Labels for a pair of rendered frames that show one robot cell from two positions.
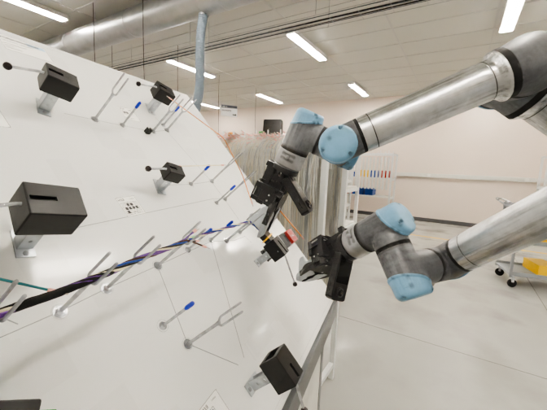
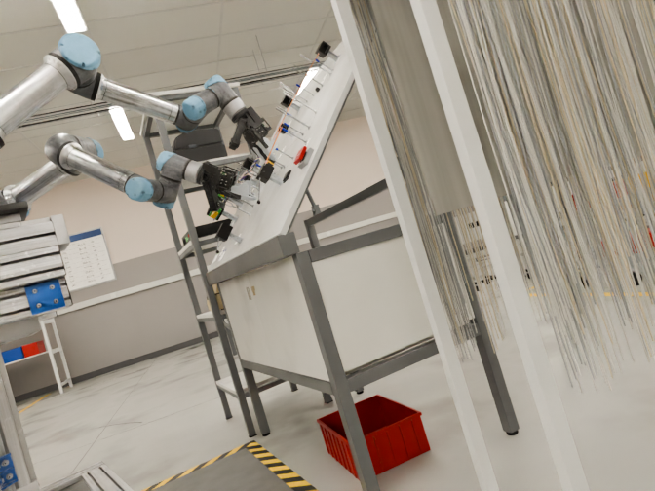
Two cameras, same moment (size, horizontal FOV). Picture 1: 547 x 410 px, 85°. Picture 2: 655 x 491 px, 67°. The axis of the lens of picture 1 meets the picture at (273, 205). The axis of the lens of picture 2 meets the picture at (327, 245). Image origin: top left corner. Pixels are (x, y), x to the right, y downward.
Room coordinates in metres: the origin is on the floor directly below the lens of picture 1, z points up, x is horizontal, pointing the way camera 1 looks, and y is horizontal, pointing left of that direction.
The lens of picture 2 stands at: (2.16, -1.22, 0.76)
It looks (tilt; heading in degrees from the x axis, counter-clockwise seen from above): 2 degrees up; 133
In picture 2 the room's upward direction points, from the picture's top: 17 degrees counter-clockwise
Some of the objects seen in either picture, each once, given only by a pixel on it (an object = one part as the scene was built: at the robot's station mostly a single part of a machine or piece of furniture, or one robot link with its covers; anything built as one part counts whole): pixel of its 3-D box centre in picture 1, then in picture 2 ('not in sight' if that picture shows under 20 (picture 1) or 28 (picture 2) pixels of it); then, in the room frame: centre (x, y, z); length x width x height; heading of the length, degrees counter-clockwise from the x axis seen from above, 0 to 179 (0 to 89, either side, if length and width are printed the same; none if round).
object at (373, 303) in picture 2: not in sight; (327, 297); (0.65, 0.29, 0.60); 1.17 x 0.58 x 0.40; 158
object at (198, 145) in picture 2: not in sight; (194, 152); (-0.18, 0.44, 1.56); 0.30 x 0.23 x 0.19; 70
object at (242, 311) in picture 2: not in sight; (245, 320); (0.28, 0.11, 0.60); 0.55 x 0.02 x 0.39; 158
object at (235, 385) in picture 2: not in sight; (231, 258); (-0.26, 0.53, 0.92); 0.61 x 0.50 x 1.85; 158
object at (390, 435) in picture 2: not in sight; (369, 434); (0.80, 0.15, 0.07); 0.39 x 0.29 x 0.14; 152
